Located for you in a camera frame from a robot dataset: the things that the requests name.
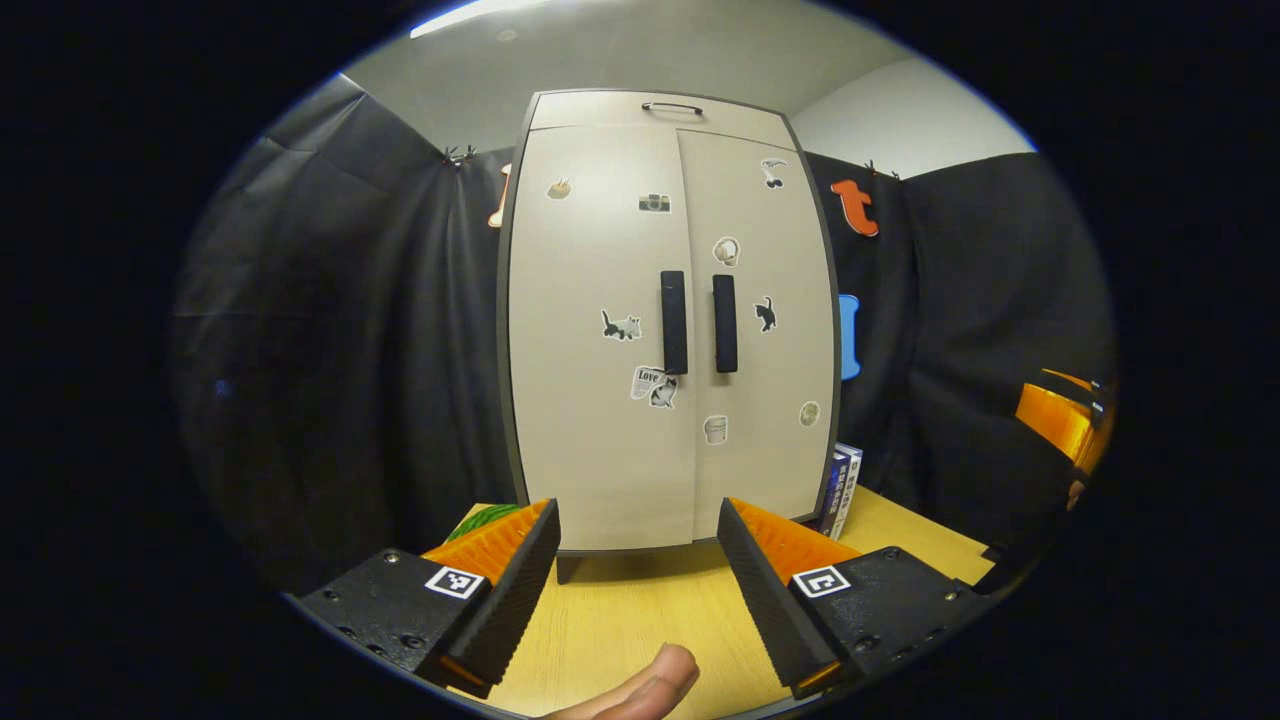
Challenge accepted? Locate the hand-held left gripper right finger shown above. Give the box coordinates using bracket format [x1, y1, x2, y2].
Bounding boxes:
[716, 497, 991, 701]

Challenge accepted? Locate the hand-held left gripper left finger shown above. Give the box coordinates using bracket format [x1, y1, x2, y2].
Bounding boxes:
[298, 498, 563, 701]

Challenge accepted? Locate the white shoe cabinet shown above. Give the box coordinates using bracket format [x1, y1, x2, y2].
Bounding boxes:
[497, 88, 843, 586]

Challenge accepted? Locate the white shoe cabinet door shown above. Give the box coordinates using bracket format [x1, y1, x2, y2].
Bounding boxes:
[508, 125, 699, 553]
[678, 128, 836, 541]

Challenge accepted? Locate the white cabinet drawer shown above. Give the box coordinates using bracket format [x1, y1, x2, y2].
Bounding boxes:
[527, 90, 798, 153]

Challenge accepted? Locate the green striped object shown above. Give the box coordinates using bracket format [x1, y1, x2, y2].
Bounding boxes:
[445, 503, 526, 546]

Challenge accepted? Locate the ceiling light panel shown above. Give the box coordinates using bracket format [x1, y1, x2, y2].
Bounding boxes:
[410, 0, 561, 39]

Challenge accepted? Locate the black door handle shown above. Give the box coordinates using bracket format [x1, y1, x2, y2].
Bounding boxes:
[712, 274, 739, 374]
[660, 270, 690, 376]

